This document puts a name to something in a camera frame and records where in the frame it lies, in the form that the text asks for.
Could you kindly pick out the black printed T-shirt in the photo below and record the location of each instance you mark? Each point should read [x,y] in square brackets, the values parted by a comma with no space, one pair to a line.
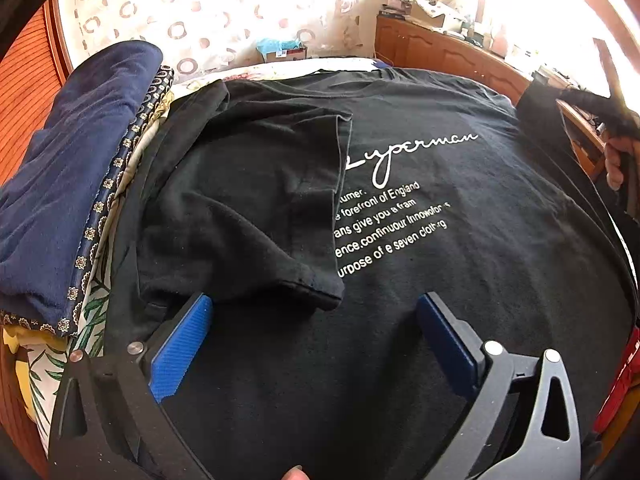
[400,310]

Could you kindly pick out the orange slatted wooden panel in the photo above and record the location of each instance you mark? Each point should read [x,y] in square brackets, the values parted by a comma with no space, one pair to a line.
[30,60]

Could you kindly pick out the wooden cabinet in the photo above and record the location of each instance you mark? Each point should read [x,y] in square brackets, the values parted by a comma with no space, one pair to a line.
[425,45]

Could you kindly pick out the sheer curtain with circles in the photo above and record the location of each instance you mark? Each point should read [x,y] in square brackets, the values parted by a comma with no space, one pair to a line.
[200,10]

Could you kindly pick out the stack of books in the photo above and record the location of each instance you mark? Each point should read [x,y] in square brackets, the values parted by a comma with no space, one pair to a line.
[397,5]

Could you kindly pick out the cardboard box with blue cloth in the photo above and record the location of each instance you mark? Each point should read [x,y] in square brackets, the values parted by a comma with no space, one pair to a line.
[285,52]

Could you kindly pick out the person's left hand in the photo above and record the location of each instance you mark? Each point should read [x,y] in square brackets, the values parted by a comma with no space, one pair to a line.
[295,474]

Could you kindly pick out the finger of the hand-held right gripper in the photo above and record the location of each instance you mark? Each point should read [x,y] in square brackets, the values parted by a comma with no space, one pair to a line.
[582,96]

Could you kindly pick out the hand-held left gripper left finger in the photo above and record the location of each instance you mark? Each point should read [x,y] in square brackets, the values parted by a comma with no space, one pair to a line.
[182,345]

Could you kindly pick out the leaf print bed sheet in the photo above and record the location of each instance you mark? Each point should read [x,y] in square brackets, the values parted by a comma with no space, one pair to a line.
[92,305]

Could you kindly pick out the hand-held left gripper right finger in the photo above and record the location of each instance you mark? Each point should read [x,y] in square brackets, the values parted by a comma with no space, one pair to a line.
[445,345]

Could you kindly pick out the person's right hand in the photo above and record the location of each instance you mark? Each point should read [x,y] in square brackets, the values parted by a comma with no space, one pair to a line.
[617,160]

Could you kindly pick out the open cardboard box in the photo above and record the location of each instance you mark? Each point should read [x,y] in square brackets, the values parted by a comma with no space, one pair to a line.
[440,12]

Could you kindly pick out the navy cloth with gold flowers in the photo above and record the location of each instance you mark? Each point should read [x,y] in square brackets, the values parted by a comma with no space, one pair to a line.
[107,195]

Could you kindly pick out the navy blue folded cloth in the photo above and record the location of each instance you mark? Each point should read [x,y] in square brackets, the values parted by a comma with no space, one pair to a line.
[75,160]

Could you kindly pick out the red garment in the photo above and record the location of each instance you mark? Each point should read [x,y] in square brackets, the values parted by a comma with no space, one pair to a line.
[620,385]

